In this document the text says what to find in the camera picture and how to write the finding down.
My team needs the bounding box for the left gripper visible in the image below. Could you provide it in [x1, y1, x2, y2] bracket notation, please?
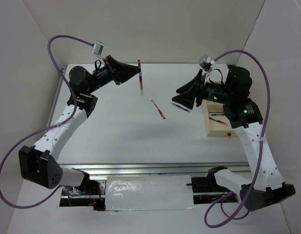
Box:
[87, 55, 141, 94]

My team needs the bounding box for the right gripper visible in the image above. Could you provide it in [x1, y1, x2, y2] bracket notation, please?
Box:
[172, 68, 233, 109]

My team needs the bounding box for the purple pen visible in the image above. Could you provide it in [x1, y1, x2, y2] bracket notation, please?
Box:
[169, 102, 190, 113]

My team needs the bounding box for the red capped pen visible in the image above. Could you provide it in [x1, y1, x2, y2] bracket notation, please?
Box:
[147, 99, 166, 119]

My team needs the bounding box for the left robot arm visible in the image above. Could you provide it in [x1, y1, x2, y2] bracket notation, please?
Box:
[19, 55, 141, 195]

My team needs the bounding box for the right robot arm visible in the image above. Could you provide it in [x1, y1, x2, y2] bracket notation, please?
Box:
[172, 67, 296, 212]

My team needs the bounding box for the beige compartment tray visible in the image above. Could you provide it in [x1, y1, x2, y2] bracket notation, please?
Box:
[202, 100, 237, 137]

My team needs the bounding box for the white front panel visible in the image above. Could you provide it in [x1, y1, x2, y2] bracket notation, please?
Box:
[105, 175, 194, 211]

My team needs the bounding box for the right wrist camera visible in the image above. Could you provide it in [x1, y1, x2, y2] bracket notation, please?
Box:
[198, 55, 215, 73]

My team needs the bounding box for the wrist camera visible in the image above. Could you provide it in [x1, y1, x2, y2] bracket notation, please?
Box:
[198, 55, 215, 73]
[92, 41, 104, 57]

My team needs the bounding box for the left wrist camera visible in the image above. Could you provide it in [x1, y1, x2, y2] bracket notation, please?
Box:
[92, 41, 104, 57]

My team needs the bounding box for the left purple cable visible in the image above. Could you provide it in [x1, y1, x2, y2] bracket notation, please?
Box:
[0, 35, 95, 210]

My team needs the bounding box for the purple cable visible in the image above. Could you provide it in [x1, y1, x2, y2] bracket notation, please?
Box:
[204, 49, 271, 229]
[0, 35, 95, 210]

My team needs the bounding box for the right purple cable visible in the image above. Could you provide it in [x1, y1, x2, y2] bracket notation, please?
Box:
[204, 49, 271, 229]

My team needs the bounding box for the aluminium frame rail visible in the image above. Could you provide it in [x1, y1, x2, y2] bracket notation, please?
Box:
[62, 162, 250, 176]

